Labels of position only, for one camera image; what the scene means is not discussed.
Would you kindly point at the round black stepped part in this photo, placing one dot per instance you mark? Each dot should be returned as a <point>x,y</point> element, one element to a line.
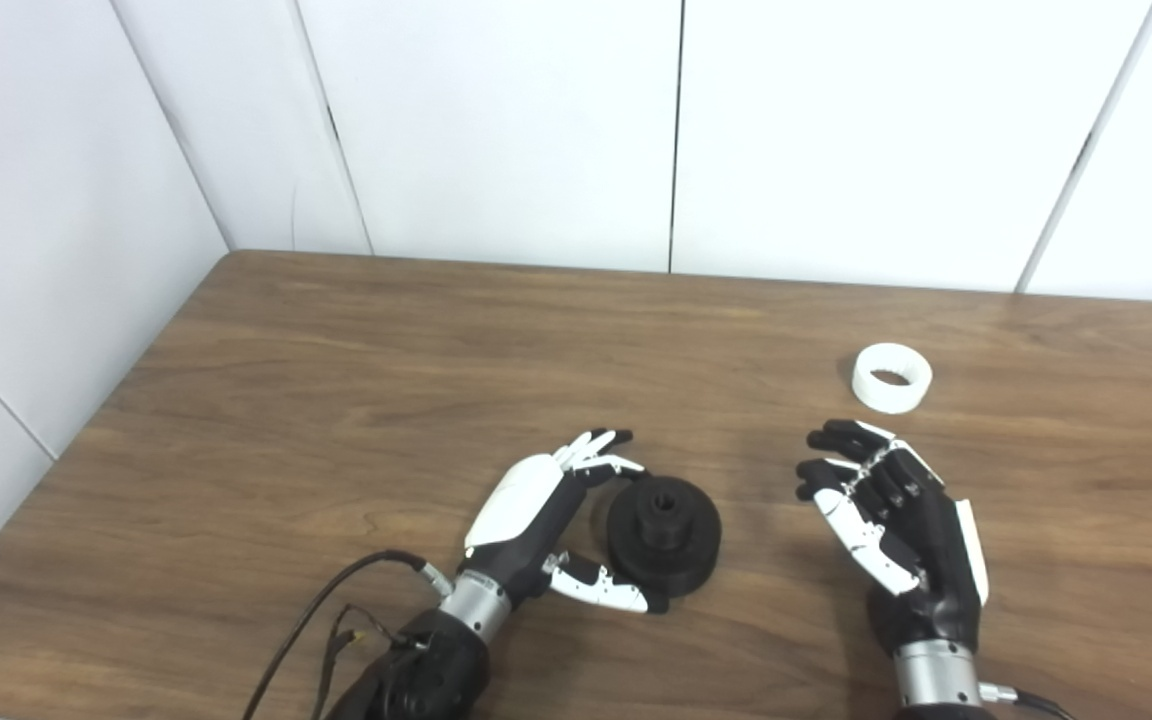
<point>671,545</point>

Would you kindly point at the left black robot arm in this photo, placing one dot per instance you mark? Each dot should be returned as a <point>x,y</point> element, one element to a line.
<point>436,665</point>

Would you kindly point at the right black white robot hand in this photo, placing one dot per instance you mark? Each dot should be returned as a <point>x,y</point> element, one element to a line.
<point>936,560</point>

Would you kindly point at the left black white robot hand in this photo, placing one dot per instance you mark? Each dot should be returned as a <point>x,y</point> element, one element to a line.
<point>521,510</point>

